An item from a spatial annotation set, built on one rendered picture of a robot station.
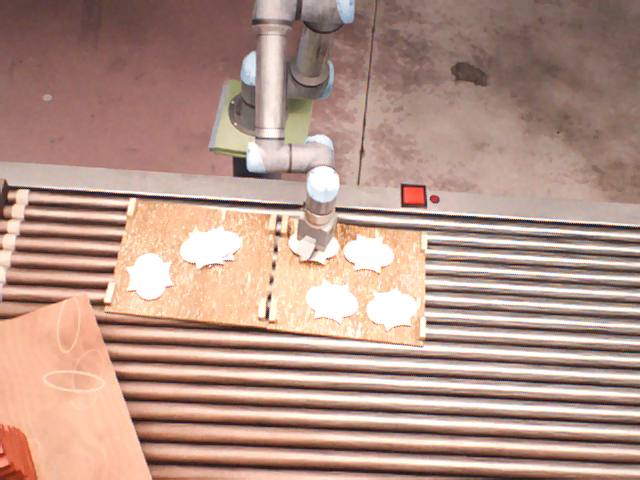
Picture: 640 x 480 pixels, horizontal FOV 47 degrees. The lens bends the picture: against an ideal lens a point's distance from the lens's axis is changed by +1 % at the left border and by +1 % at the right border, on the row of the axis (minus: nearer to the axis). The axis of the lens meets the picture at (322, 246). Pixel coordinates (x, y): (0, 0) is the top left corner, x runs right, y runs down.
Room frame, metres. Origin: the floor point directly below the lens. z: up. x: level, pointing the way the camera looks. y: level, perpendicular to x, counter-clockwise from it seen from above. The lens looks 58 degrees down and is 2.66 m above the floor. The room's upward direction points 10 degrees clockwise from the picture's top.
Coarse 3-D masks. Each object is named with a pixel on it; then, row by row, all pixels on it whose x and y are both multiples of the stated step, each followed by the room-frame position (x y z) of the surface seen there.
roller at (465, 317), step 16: (0, 288) 0.80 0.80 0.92; (16, 288) 0.81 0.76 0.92; (32, 288) 0.82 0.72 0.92; (48, 288) 0.83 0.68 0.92; (64, 288) 0.83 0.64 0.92; (96, 304) 0.81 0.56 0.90; (432, 320) 0.92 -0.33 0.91; (448, 320) 0.93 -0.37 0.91; (464, 320) 0.94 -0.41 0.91; (480, 320) 0.95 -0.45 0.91; (496, 320) 0.95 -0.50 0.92; (512, 320) 0.96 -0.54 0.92; (528, 320) 0.97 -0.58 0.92; (544, 320) 0.98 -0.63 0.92; (560, 320) 0.98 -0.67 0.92; (576, 320) 0.99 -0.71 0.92; (592, 320) 1.00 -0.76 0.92; (608, 320) 1.01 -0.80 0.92; (624, 320) 1.02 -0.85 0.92
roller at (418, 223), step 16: (16, 192) 1.10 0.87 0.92; (32, 192) 1.11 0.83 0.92; (48, 192) 1.12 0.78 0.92; (80, 208) 1.10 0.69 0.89; (96, 208) 1.10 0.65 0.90; (112, 208) 1.11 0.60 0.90; (224, 208) 1.16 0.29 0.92; (240, 208) 1.17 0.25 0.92; (256, 208) 1.18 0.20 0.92; (272, 208) 1.19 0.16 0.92; (288, 208) 1.20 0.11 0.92; (352, 224) 1.19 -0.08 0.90; (368, 224) 1.20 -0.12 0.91; (384, 224) 1.21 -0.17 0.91; (400, 224) 1.21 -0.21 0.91; (416, 224) 1.22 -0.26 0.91; (432, 224) 1.23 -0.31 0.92; (448, 224) 1.24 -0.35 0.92; (464, 224) 1.25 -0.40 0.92; (480, 224) 1.26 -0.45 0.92; (496, 224) 1.27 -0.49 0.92; (512, 224) 1.27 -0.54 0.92; (528, 224) 1.29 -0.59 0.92; (576, 240) 1.27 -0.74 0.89; (592, 240) 1.28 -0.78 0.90; (608, 240) 1.29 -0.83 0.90; (624, 240) 1.29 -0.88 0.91
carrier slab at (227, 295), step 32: (128, 224) 1.05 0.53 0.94; (160, 224) 1.06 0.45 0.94; (192, 224) 1.08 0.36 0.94; (224, 224) 1.10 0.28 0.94; (256, 224) 1.12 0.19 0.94; (128, 256) 0.95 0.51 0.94; (160, 256) 0.96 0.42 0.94; (256, 256) 1.01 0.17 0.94; (192, 288) 0.89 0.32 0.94; (224, 288) 0.90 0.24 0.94; (256, 288) 0.92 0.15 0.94; (192, 320) 0.80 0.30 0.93; (224, 320) 0.81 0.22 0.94; (256, 320) 0.82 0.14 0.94
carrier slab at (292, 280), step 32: (288, 256) 1.03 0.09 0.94; (416, 256) 1.10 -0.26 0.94; (288, 288) 0.93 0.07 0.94; (352, 288) 0.97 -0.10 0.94; (384, 288) 0.98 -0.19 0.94; (416, 288) 1.00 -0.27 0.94; (288, 320) 0.84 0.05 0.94; (320, 320) 0.85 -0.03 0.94; (352, 320) 0.87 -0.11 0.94; (416, 320) 0.90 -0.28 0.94
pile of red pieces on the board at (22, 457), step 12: (0, 432) 0.36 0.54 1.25; (12, 432) 0.39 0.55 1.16; (0, 444) 0.33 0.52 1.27; (12, 444) 0.36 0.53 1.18; (24, 444) 0.39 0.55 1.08; (0, 456) 0.32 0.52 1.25; (12, 456) 0.33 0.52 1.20; (24, 456) 0.36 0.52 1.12; (0, 468) 0.30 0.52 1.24; (12, 468) 0.31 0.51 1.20; (24, 468) 0.33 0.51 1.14
